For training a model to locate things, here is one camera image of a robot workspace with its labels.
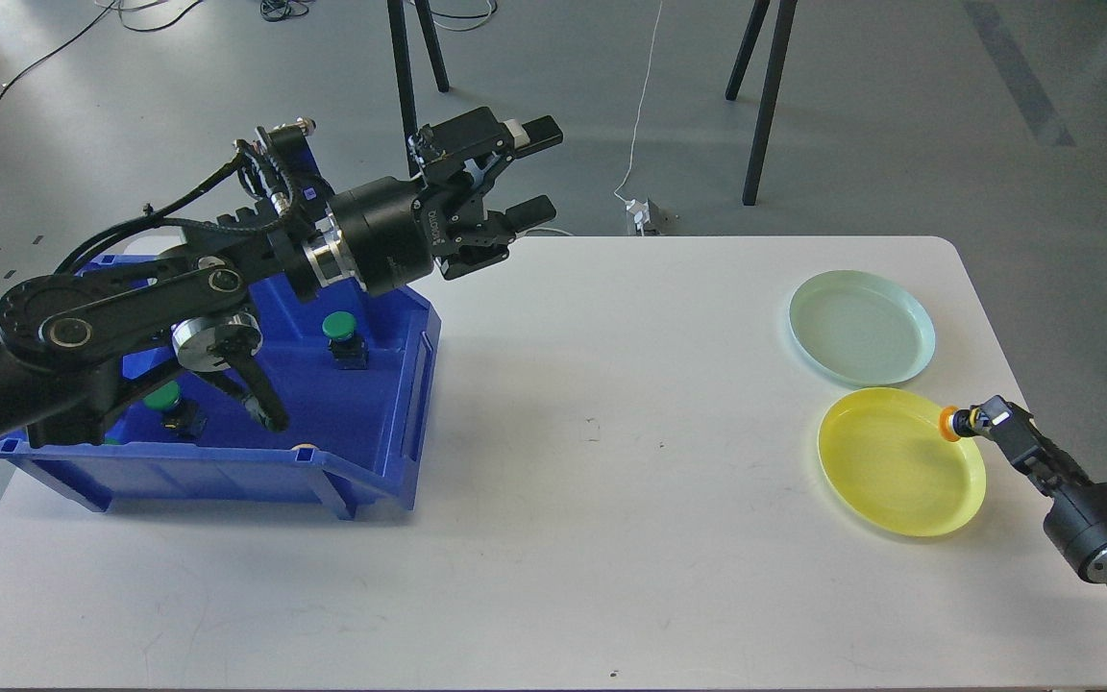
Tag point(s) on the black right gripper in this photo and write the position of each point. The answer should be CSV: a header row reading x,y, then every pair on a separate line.
x,y
1077,520

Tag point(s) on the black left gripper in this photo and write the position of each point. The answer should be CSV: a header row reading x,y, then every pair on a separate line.
x,y
371,233

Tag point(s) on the yellow push button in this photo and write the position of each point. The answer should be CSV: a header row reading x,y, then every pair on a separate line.
x,y
955,424

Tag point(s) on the green push button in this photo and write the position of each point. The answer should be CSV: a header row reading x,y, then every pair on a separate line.
x,y
179,415
345,342

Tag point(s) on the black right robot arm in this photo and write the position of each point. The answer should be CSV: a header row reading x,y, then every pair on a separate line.
x,y
1077,519

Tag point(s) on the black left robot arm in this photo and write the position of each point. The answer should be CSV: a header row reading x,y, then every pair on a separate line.
x,y
168,292

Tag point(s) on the yellow plastic plate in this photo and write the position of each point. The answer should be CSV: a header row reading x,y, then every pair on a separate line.
x,y
882,452

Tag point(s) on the light green plastic plate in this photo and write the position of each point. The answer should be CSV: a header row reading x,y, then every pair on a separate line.
x,y
860,329

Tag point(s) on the white power adapter plug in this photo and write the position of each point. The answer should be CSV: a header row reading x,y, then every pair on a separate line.
x,y
645,218

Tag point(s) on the black tripod leg left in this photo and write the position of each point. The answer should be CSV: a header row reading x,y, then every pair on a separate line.
x,y
396,17

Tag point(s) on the black tripod leg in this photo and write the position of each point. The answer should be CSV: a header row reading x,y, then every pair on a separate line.
x,y
396,17
785,13

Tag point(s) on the blue plastic storage bin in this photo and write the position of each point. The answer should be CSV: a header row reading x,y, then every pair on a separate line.
x,y
369,425

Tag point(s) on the black tripod leg right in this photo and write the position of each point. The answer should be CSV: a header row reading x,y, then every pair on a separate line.
x,y
785,13

